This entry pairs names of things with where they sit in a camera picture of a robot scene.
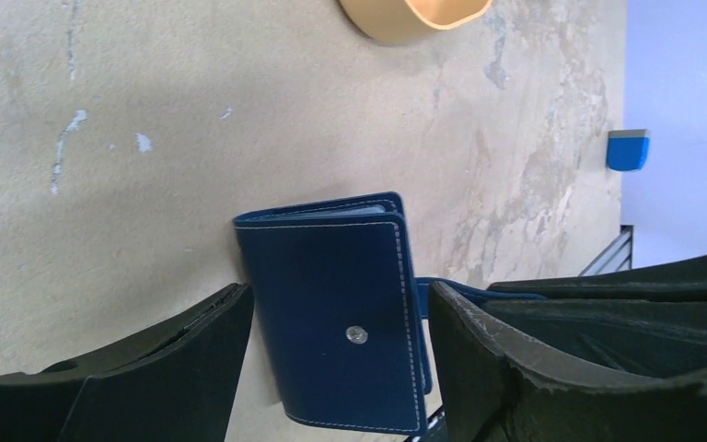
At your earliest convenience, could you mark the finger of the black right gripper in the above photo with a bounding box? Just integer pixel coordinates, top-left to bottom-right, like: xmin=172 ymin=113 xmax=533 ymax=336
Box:
xmin=481 ymin=255 xmax=707 ymax=378

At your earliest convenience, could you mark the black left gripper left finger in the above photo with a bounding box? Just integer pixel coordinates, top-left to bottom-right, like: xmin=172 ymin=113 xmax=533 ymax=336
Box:
xmin=0 ymin=284 xmax=254 ymax=441

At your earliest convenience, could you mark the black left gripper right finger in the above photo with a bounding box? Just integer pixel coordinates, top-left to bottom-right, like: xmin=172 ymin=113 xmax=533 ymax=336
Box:
xmin=428 ymin=283 xmax=707 ymax=441

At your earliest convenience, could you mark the blue leather card holder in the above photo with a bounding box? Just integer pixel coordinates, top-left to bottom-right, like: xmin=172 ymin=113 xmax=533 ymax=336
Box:
xmin=232 ymin=191 xmax=550 ymax=436

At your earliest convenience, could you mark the blue stapler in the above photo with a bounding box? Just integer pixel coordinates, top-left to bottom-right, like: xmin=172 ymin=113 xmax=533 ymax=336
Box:
xmin=606 ymin=129 xmax=651 ymax=172

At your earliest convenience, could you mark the tan oval plastic tray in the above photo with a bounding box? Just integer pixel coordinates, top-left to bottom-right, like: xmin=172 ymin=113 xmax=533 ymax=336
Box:
xmin=339 ymin=0 xmax=493 ymax=44

